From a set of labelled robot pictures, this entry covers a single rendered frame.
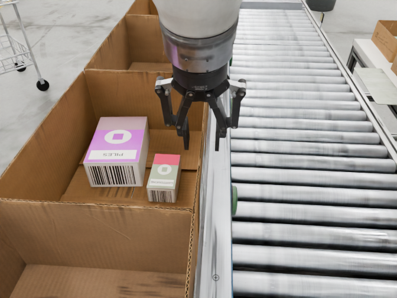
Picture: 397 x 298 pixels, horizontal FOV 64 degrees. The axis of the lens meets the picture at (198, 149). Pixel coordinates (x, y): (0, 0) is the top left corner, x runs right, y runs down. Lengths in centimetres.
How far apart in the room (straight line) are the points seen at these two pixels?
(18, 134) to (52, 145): 194
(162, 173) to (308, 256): 37
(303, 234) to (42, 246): 55
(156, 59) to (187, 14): 84
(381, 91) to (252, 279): 97
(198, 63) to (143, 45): 78
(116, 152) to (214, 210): 23
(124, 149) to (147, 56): 56
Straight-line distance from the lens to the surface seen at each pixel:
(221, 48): 37
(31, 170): 61
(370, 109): 133
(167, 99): 48
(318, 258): 78
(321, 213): 86
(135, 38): 115
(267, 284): 72
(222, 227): 61
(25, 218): 52
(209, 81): 41
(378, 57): 176
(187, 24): 34
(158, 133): 81
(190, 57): 37
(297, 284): 74
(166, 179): 63
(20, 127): 267
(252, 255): 75
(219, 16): 34
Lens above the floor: 138
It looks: 40 degrees down
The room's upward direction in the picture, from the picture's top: straight up
